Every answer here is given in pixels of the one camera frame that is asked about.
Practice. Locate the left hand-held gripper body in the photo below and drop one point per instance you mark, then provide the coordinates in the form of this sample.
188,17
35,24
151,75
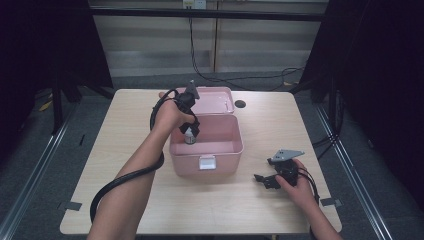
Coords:
186,101

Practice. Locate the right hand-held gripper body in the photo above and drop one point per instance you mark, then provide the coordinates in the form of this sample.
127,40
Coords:
286,170

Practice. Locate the pink storage box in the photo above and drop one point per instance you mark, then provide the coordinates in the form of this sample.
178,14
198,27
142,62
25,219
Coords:
216,146

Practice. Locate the person's left hand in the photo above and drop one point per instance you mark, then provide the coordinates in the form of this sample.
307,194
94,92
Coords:
168,116

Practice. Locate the person's right hand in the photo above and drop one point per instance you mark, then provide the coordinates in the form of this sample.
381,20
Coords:
300,191

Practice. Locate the grey tape piece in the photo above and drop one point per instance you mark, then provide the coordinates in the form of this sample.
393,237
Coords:
70,206
331,202

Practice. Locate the black metal stand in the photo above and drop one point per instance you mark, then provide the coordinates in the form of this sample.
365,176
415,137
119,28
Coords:
334,106
56,110

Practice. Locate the black horizontal bar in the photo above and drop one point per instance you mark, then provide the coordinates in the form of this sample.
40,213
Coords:
206,14

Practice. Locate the small black floor object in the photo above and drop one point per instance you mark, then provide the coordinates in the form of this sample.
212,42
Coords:
81,140

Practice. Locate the yellow floor object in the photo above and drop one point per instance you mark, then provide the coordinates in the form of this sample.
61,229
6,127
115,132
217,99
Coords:
45,105

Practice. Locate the black curtain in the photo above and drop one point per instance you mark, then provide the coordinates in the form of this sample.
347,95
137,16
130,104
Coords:
383,66
33,50

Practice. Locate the metal floor rail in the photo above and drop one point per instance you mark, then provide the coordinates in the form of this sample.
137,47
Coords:
36,173
356,180

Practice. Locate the white wall socket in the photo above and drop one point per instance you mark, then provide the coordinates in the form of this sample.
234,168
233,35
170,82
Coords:
195,4

